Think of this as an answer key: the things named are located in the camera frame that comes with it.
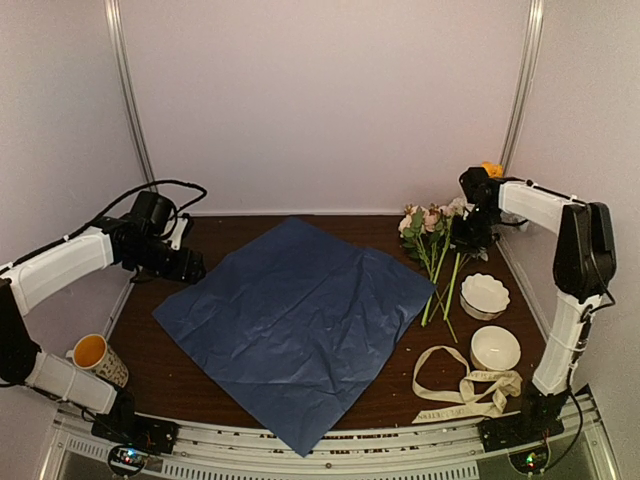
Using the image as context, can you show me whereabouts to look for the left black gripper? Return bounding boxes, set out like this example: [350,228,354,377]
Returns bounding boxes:
[128,236,206,284]

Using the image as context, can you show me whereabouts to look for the round white bowl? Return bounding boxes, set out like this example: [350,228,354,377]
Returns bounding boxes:
[470,325,521,371]

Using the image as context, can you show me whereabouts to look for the orange fake flower stem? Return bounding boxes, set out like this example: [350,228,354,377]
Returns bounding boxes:
[481,162,504,178]

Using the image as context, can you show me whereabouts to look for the pink fake flower stem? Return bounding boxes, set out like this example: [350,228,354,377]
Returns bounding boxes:
[407,196,467,286]

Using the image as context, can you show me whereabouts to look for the beige printed ribbon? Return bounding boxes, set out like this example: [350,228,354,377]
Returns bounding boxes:
[412,345,523,424]

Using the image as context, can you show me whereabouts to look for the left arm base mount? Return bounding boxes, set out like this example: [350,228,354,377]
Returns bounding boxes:
[91,414,179,455]

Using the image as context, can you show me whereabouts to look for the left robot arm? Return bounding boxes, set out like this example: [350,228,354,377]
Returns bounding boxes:
[1,183,206,444]

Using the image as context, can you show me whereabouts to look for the aluminium frame post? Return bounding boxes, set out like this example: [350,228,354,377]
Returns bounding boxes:
[500,0,545,175]
[104,0,156,182]

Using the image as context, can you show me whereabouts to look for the right aluminium frame post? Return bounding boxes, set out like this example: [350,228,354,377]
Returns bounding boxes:
[500,0,545,175]

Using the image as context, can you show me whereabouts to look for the blue wrapping paper sheet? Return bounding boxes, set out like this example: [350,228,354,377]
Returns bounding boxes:
[154,218,434,456]

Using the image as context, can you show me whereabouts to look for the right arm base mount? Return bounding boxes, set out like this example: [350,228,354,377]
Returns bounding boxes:
[477,414,564,452]

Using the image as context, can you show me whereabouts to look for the front aluminium rail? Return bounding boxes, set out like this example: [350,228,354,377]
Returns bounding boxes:
[49,394,616,480]

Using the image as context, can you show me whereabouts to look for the left aluminium frame post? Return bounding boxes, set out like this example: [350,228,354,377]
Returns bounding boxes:
[104,0,156,182]

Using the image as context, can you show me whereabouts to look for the cream rose fake flower stem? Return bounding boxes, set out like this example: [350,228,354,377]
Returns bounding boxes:
[398,204,458,343]

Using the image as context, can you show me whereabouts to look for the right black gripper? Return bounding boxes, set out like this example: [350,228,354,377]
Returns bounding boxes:
[451,205,501,252]

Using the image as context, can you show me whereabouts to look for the light blue fake flower stem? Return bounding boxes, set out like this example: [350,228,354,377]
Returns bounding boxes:
[442,209,531,321]

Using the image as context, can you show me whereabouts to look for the scalloped white bowl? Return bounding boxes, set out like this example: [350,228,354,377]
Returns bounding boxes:
[460,273,510,321]

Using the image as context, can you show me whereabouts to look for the patterned cup orange inside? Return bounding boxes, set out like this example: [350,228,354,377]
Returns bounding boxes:
[65,334,129,388]

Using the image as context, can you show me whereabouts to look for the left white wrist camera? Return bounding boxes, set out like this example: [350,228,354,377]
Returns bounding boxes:
[167,214,193,251]

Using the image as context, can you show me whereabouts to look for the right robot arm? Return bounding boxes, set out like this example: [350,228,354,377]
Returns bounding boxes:
[452,167,617,442]

